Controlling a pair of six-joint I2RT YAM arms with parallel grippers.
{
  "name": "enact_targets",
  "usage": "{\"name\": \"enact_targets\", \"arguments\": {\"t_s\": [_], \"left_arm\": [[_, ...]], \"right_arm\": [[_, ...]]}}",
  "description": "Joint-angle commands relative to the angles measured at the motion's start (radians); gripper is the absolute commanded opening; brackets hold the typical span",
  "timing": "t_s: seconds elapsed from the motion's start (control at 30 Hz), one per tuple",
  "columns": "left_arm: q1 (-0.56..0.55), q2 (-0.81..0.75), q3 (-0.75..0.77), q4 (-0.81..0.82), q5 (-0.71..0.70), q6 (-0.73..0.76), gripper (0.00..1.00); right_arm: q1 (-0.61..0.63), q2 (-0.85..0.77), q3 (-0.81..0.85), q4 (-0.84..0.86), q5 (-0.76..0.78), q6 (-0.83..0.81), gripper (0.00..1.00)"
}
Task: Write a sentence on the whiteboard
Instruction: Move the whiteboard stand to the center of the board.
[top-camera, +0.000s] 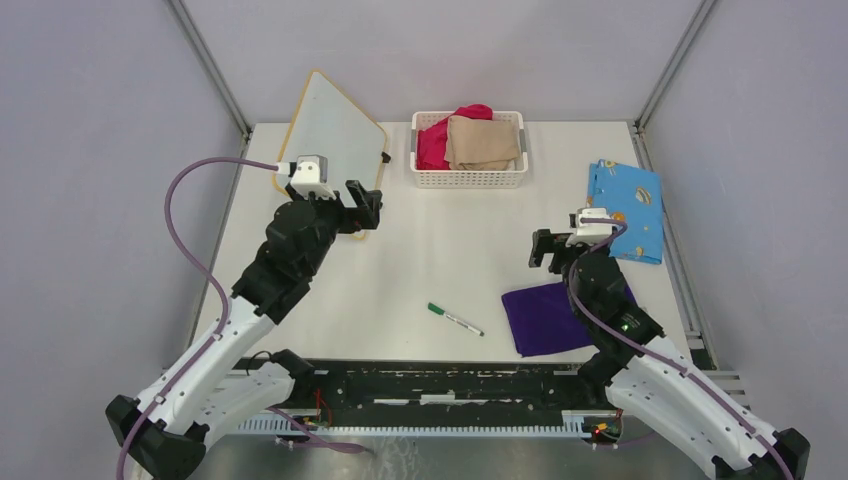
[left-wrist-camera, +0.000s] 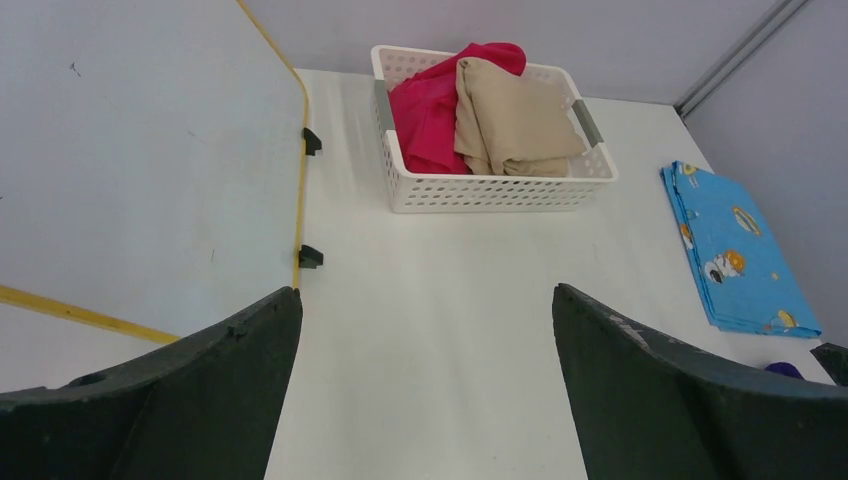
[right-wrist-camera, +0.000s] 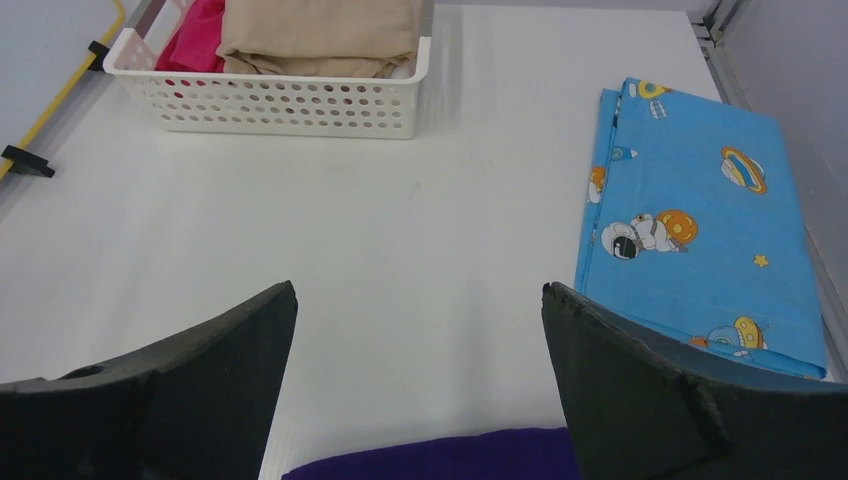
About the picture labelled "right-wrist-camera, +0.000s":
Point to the white perforated plastic basket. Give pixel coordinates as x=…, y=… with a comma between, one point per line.
x=268, y=104

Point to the blue space-print cloth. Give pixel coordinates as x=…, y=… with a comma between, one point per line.
x=693, y=228

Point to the black whiteboard foot clip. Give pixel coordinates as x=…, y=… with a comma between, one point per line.
x=99, y=52
x=27, y=163

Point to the purple folded cloth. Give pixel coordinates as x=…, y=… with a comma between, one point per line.
x=526, y=453

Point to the beige folded cloth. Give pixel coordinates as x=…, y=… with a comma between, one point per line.
x=333, y=38

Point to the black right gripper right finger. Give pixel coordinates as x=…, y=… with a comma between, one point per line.
x=641, y=405

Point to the yellow-framed whiteboard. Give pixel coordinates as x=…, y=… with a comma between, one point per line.
x=44, y=55

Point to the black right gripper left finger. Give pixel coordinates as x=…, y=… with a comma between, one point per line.
x=198, y=404

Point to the pink folded cloth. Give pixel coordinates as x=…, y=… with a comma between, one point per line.
x=193, y=47

